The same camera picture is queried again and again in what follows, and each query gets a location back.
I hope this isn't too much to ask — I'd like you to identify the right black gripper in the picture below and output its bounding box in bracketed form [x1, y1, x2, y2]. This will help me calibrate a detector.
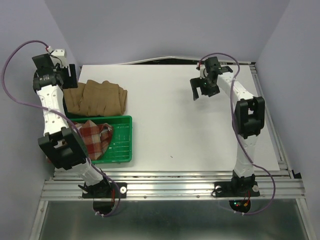
[189, 74, 219, 100]

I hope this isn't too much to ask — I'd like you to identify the tan pleated skirt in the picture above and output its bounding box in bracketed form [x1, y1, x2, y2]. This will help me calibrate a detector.
[63, 79, 128, 117]

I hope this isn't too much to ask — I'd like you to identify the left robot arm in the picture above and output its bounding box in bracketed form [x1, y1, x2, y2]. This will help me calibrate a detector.
[32, 53, 112, 198]

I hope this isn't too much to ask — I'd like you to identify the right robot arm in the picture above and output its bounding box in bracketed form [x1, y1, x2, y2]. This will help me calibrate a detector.
[190, 56, 265, 198]

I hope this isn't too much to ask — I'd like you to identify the green plaid skirt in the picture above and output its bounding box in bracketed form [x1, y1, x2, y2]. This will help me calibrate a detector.
[62, 97, 76, 119]

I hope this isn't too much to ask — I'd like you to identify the red plaid skirt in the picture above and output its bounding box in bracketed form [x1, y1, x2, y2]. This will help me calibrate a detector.
[44, 120, 115, 165]

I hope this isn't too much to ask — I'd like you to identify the green plastic tray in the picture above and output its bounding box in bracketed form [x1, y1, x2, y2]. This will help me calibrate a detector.
[71, 115, 133, 164]

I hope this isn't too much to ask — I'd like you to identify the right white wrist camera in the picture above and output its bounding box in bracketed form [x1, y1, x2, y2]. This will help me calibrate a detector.
[196, 62, 208, 79]

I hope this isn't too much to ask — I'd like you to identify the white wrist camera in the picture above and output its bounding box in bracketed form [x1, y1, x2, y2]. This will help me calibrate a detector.
[47, 46, 69, 68]
[196, 62, 208, 79]

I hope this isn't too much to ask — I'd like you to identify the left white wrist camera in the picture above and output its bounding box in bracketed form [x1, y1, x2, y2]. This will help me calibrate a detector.
[47, 46, 69, 68]

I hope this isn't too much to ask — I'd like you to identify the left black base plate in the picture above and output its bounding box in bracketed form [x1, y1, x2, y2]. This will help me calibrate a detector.
[78, 182, 128, 199]

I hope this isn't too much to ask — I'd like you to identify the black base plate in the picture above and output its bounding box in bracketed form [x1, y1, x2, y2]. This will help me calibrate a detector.
[78, 182, 128, 199]
[211, 181, 261, 198]

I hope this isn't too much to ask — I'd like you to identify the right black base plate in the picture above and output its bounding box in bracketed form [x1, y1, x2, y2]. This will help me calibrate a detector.
[211, 181, 261, 198]

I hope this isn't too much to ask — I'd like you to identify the aluminium frame rail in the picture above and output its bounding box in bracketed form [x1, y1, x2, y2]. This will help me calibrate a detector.
[28, 61, 313, 240]

